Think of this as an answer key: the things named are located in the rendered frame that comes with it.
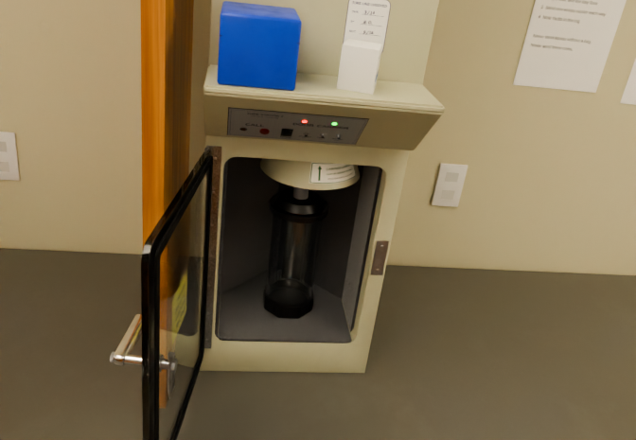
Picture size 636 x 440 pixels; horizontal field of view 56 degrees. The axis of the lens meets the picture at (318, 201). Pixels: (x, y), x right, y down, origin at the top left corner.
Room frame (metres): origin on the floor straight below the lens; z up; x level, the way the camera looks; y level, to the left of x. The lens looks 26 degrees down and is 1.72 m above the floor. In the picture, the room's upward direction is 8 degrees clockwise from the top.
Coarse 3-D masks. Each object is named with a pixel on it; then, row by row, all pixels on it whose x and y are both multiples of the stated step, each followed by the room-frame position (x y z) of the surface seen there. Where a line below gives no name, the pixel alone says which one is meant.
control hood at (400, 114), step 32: (224, 96) 0.73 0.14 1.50; (256, 96) 0.74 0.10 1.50; (288, 96) 0.74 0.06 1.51; (320, 96) 0.75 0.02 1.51; (352, 96) 0.77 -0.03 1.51; (384, 96) 0.79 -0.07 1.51; (416, 96) 0.82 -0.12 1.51; (224, 128) 0.80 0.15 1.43; (384, 128) 0.81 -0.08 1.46; (416, 128) 0.81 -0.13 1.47
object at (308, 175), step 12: (264, 168) 0.93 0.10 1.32; (276, 168) 0.91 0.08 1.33; (288, 168) 0.90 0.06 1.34; (300, 168) 0.89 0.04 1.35; (312, 168) 0.89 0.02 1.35; (324, 168) 0.90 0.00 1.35; (336, 168) 0.91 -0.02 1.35; (348, 168) 0.93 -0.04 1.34; (276, 180) 0.90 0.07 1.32; (288, 180) 0.89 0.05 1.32; (300, 180) 0.89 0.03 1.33; (312, 180) 0.89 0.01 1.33; (324, 180) 0.89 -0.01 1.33; (336, 180) 0.90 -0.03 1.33; (348, 180) 0.92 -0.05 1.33
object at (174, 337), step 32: (160, 224) 0.57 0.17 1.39; (192, 224) 0.71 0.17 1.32; (192, 256) 0.72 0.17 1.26; (160, 288) 0.56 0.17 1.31; (192, 288) 0.73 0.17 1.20; (160, 320) 0.56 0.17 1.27; (192, 320) 0.73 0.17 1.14; (160, 352) 0.56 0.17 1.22; (192, 352) 0.74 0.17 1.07; (160, 384) 0.56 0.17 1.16; (160, 416) 0.57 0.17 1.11
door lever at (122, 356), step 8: (136, 320) 0.63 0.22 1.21; (128, 328) 0.61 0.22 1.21; (136, 328) 0.61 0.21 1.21; (128, 336) 0.60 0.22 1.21; (136, 336) 0.60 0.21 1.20; (120, 344) 0.58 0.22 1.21; (128, 344) 0.58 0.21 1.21; (112, 352) 0.57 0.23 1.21; (120, 352) 0.56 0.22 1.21; (128, 352) 0.57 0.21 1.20; (112, 360) 0.56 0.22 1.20; (120, 360) 0.56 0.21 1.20; (128, 360) 0.56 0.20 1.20; (136, 360) 0.56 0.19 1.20
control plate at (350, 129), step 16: (240, 112) 0.76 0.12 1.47; (256, 112) 0.76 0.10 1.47; (272, 112) 0.76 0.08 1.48; (256, 128) 0.80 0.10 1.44; (272, 128) 0.80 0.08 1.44; (288, 128) 0.80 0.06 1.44; (304, 128) 0.80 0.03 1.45; (320, 128) 0.80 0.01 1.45; (336, 128) 0.80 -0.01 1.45; (352, 128) 0.80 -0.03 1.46; (352, 144) 0.84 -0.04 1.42
